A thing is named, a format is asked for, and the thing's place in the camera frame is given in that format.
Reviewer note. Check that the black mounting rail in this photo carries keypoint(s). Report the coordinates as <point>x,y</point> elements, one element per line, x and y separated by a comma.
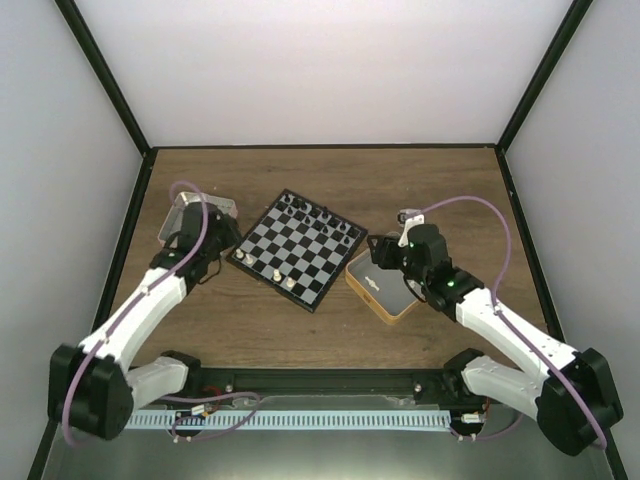
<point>426,386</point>

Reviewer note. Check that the yellow metal tin box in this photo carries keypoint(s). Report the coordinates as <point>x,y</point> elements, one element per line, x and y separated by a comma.
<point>392,302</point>

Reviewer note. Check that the pink metal tin tray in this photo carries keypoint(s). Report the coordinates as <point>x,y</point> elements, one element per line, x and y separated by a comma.
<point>174,219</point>

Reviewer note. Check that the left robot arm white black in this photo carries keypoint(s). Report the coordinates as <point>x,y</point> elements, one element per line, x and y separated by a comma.
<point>92,386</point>

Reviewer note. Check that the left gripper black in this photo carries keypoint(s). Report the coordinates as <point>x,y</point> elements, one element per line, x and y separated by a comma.
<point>231,227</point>

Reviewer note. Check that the white piece lying in tin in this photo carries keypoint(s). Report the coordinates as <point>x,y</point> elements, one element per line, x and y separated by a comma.
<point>372,283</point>

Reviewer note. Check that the black white chess board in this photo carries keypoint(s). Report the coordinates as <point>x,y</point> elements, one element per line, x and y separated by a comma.
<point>305,241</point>

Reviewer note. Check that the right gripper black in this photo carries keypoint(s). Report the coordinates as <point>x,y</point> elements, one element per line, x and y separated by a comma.
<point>383,255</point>

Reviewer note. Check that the light blue slotted cable duct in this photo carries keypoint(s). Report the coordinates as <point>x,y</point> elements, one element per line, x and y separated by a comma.
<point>299,420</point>

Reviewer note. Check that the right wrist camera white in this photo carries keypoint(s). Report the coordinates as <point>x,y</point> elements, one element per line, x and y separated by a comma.
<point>407,219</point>

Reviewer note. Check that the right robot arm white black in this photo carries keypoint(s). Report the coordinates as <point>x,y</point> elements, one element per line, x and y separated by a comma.
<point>571,394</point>

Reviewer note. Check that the black enclosure frame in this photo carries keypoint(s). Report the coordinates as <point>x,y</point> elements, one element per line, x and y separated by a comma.
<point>560,41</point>

